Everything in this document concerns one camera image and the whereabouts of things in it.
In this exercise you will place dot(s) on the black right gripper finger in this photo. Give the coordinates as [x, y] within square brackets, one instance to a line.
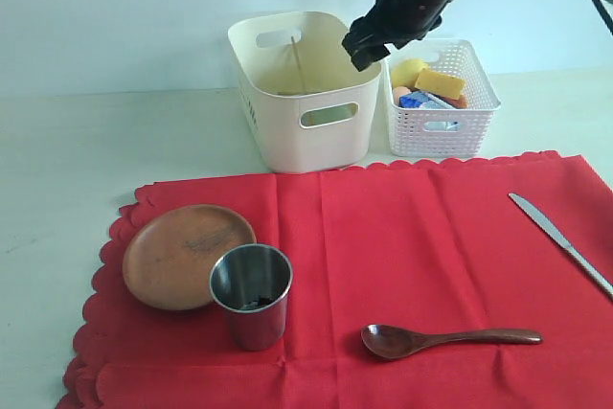
[362, 34]
[363, 58]

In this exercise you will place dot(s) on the yellow lemon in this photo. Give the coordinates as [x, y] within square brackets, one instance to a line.
[407, 72]

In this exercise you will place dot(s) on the brown egg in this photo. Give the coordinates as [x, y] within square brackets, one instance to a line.
[399, 92]

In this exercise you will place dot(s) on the blue white milk carton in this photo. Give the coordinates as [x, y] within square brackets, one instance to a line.
[423, 100]

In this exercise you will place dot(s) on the cream plastic storage bin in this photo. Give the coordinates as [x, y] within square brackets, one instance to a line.
[327, 128]

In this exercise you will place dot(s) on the wooden chopstick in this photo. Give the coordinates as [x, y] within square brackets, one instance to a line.
[299, 65]

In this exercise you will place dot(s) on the yellow cheese wedge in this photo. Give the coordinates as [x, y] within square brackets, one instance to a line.
[440, 84]

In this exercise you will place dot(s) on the fried chicken nugget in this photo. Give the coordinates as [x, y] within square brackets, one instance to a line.
[460, 103]

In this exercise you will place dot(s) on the steel table knife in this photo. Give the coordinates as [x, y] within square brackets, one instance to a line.
[548, 227]

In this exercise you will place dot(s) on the stainless steel cup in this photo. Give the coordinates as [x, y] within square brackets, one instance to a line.
[251, 283]

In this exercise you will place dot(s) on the brown wooden plate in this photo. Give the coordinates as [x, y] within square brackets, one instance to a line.
[167, 265]

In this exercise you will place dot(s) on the dark wooden spoon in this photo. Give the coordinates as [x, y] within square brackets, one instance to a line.
[392, 343]

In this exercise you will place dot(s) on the white perforated plastic basket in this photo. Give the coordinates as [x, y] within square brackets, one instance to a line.
[437, 132]

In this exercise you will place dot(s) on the red scalloped cloth mat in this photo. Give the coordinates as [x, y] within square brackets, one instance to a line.
[433, 248]

